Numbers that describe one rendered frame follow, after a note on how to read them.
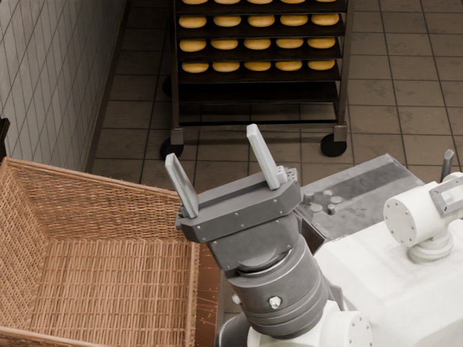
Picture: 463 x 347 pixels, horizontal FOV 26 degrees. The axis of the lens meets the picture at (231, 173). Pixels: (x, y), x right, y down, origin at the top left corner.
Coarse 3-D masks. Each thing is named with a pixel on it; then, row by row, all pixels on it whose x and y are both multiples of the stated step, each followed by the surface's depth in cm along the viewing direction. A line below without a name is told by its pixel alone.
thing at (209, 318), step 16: (112, 192) 275; (176, 208) 270; (80, 224) 264; (160, 224) 264; (208, 256) 255; (208, 272) 250; (112, 288) 245; (208, 288) 245; (208, 304) 241; (208, 320) 237; (144, 336) 233; (176, 336) 233; (208, 336) 233
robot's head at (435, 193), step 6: (462, 174) 129; (456, 180) 126; (462, 180) 126; (438, 186) 125; (444, 186) 125; (450, 186) 125; (456, 186) 126; (432, 192) 124; (438, 192) 124; (432, 198) 125; (438, 198) 124; (438, 204) 124; (444, 204) 124; (450, 204) 124; (456, 204) 125; (462, 204) 125; (438, 210) 124; (444, 210) 124; (450, 210) 124
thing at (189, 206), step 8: (168, 160) 94; (176, 160) 95; (168, 168) 94; (176, 168) 95; (176, 176) 94; (184, 176) 96; (176, 184) 95; (184, 184) 95; (184, 192) 95; (192, 192) 97; (184, 200) 95; (192, 200) 96; (184, 208) 97; (192, 208) 96; (184, 216) 97; (192, 216) 96
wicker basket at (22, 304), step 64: (0, 192) 234; (64, 192) 249; (128, 192) 248; (0, 256) 228; (64, 256) 253; (128, 256) 253; (192, 256) 232; (0, 320) 221; (64, 320) 236; (128, 320) 236; (192, 320) 229
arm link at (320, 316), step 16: (320, 272) 107; (320, 288) 101; (304, 304) 99; (320, 304) 100; (336, 304) 105; (256, 320) 100; (272, 320) 99; (288, 320) 99; (304, 320) 99; (320, 320) 102; (336, 320) 102; (352, 320) 102; (272, 336) 103; (288, 336) 101; (304, 336) 102; (320, 336) 102; (336, 336) 101; (352, 336) 101; (368, 336) 105
